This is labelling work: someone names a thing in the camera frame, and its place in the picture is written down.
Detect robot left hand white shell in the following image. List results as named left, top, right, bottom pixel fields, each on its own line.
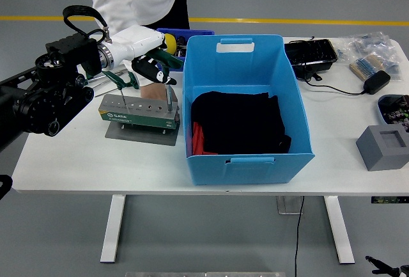
left=108, top=24, right=178, bottom=86

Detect robot right hand black fingers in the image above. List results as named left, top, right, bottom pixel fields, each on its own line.
left=365, top=255, right=409, bottom=277

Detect person's right hand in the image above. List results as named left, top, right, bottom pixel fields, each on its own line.
left=139, top=81, right=171, bottom=102

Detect green grey wrench stand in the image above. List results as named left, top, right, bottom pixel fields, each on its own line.
left=98, top=93, right=181, bottom=146

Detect large green T-handle hex wrench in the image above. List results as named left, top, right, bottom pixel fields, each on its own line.
left=145, top=47, right=185, bottom=113

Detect small green T-handle hex wrench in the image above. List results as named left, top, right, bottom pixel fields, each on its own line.
left=101, top=70, right=132, bottom=107

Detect large light blue folding box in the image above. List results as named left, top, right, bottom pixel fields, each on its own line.
left=182, top=35, right=316, bottom=187

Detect yellow ball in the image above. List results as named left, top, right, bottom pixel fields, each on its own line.
left=164, top=33, right=178, bottom=56

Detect black parts in bin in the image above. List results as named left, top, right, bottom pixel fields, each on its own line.
left=176, top=35, right=188, bottom=58

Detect small dark blue bin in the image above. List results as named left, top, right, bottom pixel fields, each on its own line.
left=156, top=28, right=215, bottom=72

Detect white table leg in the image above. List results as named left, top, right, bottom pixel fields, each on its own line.
left=100, top=194, right=127, bottom=264
left=323, top=195, right=355, bottom=265

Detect red cloth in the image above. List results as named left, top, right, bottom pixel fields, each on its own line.
left=191, top=122, right=218, bottom=156

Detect table control panel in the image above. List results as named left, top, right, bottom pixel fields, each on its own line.
left=370, top=195, right=409, bottom=204

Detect black cloth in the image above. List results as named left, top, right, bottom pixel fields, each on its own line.
left=190, top=90, right=292, bottom=155

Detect grey block with square recess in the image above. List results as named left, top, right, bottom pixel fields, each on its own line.
left=355, top=125, right=409, bottom=172

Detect metal plate under table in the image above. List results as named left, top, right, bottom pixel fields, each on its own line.
left=276, top=195, right=304, bottom=216

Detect black plastic tray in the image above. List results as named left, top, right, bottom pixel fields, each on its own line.
left=283, top=38, right=339, bottom=81

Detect blue bin with electronics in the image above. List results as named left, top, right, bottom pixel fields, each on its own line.
left=376, top=93, right=409, bottom=127

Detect black power adapter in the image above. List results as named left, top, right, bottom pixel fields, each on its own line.
left=360, top=70, right=391, bottom=95

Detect clear plastic component bags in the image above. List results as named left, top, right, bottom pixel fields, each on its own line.
left=335, top=31, right=403, bottom=83

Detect tan blue resistor strip pack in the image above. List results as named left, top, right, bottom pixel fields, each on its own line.
left=348, top=54, right=384, bottom=82

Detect black hanging cable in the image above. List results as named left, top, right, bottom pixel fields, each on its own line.
left=293, top=195, right=305, bottom=277

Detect black adapter cord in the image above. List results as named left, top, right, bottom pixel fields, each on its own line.
left=300, top=36, right=365, bottom=96

